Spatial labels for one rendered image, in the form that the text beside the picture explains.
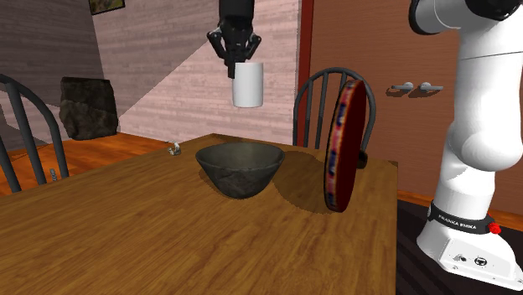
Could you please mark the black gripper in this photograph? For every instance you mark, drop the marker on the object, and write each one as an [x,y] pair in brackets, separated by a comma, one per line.
[236,20]

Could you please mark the white cup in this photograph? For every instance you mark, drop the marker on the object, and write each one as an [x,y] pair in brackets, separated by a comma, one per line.
[247,88]

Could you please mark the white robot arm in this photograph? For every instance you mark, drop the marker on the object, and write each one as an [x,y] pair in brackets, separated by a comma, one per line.
[482,102]

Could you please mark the dark grey spindle chair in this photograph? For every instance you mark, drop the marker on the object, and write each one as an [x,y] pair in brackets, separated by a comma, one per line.
[24,122]
[314,94]

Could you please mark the dark grey bowl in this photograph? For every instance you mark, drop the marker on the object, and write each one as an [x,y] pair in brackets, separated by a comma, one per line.
[239,171]

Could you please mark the red round patterned plate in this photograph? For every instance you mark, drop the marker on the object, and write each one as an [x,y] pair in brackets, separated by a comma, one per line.
[347,151]

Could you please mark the dark rough block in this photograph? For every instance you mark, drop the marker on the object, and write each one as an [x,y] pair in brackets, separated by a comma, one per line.
[88,110]

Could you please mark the wooden table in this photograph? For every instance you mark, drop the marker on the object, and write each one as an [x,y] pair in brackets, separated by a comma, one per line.
[122,228]

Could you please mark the dark robot stand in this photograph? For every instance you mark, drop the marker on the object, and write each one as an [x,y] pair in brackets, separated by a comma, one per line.
[412,269]

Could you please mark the framed wall picture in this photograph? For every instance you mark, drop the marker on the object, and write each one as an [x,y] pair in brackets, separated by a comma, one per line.
[106,5]

